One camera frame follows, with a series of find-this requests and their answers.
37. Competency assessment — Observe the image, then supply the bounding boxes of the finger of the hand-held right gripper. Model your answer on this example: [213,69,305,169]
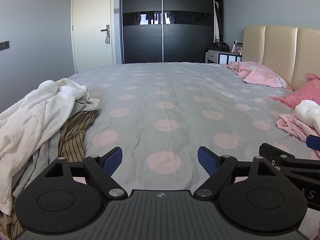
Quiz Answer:
[306,134,320,159]
[258,142,298,167]

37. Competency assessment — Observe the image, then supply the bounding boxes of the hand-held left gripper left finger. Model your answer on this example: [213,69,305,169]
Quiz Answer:
[43,146,126,201]

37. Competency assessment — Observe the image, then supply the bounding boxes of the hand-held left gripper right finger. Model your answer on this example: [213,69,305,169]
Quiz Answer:
[193,146,281,202]

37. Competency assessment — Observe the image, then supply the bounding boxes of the white crinkled cotton garment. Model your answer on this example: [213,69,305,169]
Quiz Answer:
[0,79,100,215]

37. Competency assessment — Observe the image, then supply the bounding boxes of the hanging clothes in wardrobe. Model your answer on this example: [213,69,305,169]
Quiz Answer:
[214,0,224,43]

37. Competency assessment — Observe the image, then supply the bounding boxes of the folded pink cloth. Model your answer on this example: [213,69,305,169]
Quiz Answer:
[276,113,320,146]

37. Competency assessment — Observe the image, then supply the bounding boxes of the folded white cloth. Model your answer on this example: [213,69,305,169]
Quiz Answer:
[295,100,320,128]

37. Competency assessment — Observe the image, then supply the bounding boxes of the dark pink pillow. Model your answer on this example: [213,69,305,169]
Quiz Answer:
[269,73,320,110]

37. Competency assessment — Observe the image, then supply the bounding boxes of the grey garment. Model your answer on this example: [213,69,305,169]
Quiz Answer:
[12,130,63,195]

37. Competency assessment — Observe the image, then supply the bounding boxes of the pink blanket near headboard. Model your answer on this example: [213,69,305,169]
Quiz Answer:
[244,64,293,91]

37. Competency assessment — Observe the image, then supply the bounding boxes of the pink printed cloth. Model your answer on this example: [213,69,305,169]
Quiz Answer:
[226,61,258,78]

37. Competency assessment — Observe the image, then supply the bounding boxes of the beige padded headboard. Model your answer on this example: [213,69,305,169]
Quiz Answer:
[242,25,320,92]

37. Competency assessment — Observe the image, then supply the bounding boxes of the white and black nightstand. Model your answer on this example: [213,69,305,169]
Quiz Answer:
[207,49,242,64]

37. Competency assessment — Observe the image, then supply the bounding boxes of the black bag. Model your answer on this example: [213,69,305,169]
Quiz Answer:
[209,41,230,53]

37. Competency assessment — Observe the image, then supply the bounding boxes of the black sliding-door wardrobe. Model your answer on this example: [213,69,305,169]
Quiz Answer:
[121,0,224,64]

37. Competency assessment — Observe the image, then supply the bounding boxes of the cream room door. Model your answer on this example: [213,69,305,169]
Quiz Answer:
[71,0,117,74]

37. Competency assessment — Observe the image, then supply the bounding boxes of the picture frame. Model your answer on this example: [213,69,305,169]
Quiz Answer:
[230,43,244,56]

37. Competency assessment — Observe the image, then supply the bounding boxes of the door handle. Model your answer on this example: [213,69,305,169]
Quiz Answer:
[101,24,111,44]

